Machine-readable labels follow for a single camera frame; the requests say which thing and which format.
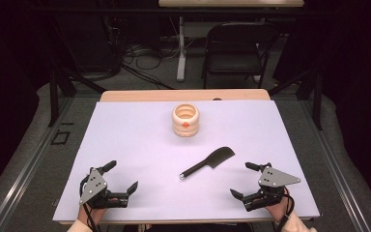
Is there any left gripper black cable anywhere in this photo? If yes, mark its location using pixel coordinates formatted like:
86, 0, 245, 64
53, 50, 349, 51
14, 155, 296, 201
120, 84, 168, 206
78, 175, 100, 232

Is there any person's left hand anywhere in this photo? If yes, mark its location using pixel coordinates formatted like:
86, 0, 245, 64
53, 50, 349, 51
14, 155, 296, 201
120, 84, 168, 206
76, 197, 119, 226

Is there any black folding chair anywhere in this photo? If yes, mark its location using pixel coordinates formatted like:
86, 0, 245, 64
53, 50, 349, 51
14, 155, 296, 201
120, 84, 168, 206
201, 21, 279, 90

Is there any tangle of floor cables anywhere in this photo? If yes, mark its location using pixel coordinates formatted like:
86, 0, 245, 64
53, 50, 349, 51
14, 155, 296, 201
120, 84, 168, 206
119, 42, 182, 91

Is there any metal floor rail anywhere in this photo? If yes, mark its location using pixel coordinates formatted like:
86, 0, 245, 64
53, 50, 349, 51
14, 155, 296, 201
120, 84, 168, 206
0, 96, 75, 232
299, 98, 371, 232

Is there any white background table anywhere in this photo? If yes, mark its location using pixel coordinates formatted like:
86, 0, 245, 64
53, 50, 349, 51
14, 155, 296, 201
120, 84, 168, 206
157, 0, 305, 82

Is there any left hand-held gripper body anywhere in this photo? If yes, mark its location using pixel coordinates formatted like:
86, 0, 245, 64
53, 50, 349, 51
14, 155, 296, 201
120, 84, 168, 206
78, 166, 129, 210

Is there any black metal stand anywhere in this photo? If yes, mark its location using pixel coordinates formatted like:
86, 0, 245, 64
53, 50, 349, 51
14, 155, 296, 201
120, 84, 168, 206
46, 18, 107, 129
268, 69, 324, 131

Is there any person's right hand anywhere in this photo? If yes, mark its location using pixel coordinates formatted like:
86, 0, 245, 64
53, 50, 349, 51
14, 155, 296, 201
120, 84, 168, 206
264, 188, 296, 227

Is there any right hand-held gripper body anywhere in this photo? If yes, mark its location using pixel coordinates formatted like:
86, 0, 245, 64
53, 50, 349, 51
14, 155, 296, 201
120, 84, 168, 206
242, 165, 301, 213

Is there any cream ribbed cup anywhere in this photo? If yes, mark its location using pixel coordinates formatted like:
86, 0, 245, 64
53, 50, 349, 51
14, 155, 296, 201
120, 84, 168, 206
171, 102, 201, 138

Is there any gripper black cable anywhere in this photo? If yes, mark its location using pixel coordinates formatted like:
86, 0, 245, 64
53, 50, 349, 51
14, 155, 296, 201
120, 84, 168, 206
273, 192, 296, 232
78, 175, 100, 232

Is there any white table board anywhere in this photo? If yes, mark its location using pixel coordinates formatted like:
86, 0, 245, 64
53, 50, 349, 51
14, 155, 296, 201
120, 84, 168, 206
51, 100, 321, 222

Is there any wooden table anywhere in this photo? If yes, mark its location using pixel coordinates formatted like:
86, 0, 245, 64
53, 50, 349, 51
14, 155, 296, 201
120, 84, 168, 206
59, 89, 313, 225

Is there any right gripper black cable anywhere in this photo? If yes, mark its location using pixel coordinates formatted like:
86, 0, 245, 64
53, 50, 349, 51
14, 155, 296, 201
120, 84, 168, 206
273, 192, 296, 232

